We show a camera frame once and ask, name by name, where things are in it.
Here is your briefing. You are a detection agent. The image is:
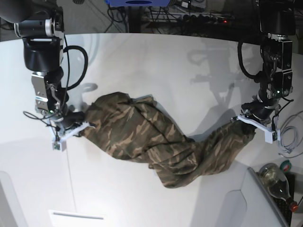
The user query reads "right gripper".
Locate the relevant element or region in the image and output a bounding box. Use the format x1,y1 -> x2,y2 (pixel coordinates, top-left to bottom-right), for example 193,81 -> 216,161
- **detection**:
55,112 -> 85,129

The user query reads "black power strip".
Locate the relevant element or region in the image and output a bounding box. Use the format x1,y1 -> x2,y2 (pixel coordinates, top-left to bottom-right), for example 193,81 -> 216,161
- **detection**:
181,14 -> 232,25

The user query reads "clear plastic bottle red cap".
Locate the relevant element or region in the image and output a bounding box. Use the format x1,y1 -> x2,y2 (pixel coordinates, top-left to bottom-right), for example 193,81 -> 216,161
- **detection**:
258,163 -> 299,212

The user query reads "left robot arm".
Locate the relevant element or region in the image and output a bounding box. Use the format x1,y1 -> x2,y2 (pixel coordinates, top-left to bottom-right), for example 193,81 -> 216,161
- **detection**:
237,0 -> 296,122

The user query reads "camouflage t-shirt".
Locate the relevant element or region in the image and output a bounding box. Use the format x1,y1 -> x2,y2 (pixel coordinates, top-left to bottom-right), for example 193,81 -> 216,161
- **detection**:
82,92 -> 256,189

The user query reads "white coiled cable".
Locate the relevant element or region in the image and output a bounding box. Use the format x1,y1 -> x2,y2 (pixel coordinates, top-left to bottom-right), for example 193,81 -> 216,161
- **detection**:
276,111 -> 303,158

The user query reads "green tape roll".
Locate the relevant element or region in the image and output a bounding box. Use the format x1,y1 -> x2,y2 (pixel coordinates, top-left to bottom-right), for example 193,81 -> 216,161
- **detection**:
280,159 -> 292,173

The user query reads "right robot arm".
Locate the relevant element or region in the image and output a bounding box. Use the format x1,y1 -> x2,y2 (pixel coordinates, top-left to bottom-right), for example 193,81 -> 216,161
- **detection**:
0,0 -> 88,130

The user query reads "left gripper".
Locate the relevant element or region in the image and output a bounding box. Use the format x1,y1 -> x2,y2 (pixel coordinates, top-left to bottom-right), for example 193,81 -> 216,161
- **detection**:
245,99 -> 277,122

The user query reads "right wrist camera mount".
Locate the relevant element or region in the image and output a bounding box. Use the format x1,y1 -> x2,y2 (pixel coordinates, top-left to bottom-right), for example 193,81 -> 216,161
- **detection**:
47,119 -> 96,152

